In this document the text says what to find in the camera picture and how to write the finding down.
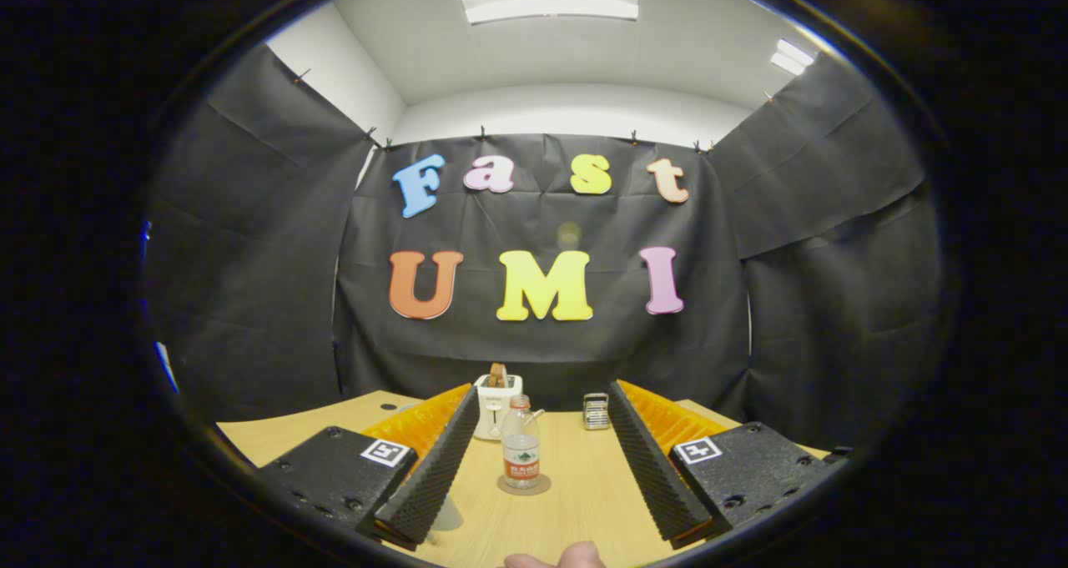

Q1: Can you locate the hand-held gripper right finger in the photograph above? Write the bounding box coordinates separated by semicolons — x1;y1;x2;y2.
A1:
607;380;848;550

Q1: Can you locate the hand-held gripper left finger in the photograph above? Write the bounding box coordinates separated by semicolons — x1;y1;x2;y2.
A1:
254;383;481;550

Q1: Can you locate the clear plastic juice bottle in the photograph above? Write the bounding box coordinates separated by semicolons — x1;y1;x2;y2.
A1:
501;395;542;490

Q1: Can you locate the round brown coaster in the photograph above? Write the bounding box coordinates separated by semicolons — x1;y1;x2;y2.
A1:
496;473;552;496

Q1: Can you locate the wooden table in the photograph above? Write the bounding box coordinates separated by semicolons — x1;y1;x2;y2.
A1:
215;390;831;567

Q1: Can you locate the white toaster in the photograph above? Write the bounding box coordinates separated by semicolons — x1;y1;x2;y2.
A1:
472;373;524;442

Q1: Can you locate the small ceiling light panel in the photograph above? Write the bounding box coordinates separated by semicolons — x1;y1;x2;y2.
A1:
769;38;817;77

